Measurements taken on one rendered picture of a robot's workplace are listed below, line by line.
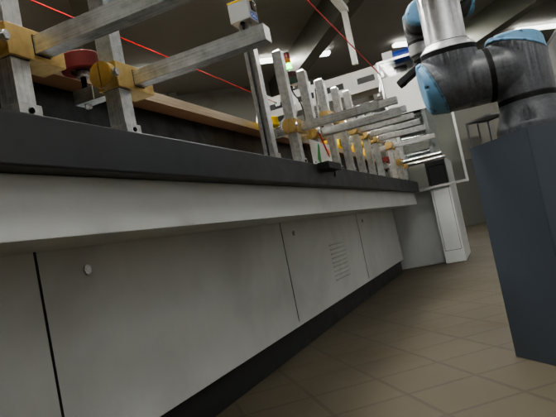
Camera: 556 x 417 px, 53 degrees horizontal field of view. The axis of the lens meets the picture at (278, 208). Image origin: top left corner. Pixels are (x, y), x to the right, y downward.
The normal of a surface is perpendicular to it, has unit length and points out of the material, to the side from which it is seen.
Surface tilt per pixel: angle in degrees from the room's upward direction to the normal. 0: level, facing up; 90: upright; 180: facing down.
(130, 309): 90
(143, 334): 90
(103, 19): 90
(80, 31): 90
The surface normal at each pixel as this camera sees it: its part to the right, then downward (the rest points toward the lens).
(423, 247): -0.37, 0.02
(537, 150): 0.22, -0.11
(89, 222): 0.91, -0.21
